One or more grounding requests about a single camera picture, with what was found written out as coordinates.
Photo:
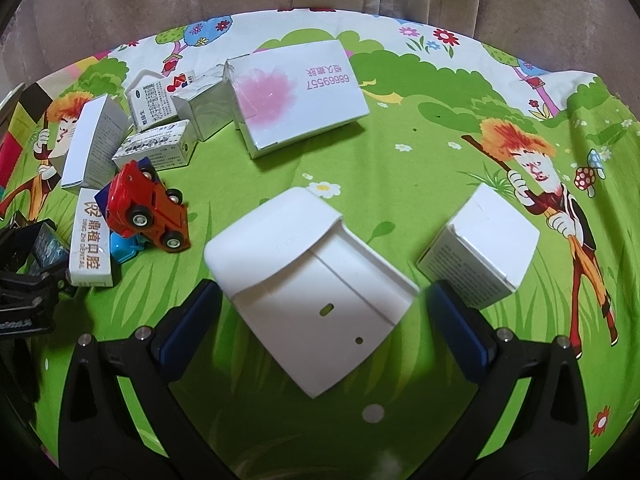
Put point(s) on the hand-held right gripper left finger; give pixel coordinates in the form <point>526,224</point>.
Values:
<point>185,320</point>

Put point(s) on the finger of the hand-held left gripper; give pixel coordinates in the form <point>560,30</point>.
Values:
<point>17,250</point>
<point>35,287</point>

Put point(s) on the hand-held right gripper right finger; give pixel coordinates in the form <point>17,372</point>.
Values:
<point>457,325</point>

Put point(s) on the dark teal box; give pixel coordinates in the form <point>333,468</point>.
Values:
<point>50,252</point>

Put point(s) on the long plain white box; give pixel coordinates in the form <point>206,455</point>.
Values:
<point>92,145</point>

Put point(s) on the white box with black print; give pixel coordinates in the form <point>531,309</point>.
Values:
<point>155,147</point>

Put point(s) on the white box red blue logo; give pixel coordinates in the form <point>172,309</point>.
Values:
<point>150,100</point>

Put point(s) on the silver box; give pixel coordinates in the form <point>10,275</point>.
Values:
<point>205,105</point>

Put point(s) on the large white box pink flower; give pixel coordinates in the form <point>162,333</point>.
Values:
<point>290,95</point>

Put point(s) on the white box gold print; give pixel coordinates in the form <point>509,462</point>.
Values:
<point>90,240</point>

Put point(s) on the small white box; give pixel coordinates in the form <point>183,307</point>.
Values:
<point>490,230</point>

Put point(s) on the red toy car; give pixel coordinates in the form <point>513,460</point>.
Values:
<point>145,205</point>

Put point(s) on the green cartoon printed tablecloth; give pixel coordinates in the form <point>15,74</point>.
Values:
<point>400,200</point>

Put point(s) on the chrome metal rail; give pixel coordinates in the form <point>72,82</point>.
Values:
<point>12,97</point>

